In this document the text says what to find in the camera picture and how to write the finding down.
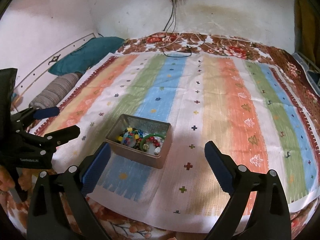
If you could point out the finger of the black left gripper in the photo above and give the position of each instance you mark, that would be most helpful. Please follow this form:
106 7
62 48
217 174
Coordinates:
47 144
29 115

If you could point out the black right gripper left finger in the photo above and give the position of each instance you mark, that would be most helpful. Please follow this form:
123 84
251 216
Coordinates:
47 218

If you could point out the green jade bangle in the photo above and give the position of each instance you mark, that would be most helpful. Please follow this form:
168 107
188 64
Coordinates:
152 137

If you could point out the person's left hand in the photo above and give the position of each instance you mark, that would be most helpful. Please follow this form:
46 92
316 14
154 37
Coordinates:
6 181

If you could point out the grey striped bolster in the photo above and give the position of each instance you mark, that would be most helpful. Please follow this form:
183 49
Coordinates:
55 91

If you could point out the teal pillow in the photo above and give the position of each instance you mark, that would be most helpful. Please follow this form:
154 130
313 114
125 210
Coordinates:
86 56

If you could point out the metal tin box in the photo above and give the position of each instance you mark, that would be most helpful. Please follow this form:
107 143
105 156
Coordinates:
126 134

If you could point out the striped colourful cloth mat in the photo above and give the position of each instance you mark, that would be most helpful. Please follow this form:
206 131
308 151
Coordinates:
247 109

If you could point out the brown floral bed sheet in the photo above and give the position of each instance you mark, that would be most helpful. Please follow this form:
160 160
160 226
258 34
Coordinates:
121 227

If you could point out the mustard hanging garment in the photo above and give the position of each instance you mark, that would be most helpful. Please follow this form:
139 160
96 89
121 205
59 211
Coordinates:
307 30

